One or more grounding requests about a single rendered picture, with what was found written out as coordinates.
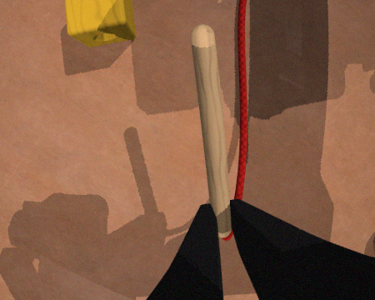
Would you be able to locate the yellow-brown wooden block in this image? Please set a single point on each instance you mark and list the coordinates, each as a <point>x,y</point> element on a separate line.
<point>99,22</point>

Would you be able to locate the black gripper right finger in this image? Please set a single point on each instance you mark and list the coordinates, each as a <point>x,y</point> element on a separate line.
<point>287,263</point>

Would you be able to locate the wooden stick with red string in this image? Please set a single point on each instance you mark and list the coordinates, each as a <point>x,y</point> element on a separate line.
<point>205,58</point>

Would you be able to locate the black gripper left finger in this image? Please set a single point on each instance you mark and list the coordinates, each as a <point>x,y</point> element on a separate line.
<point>195,273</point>

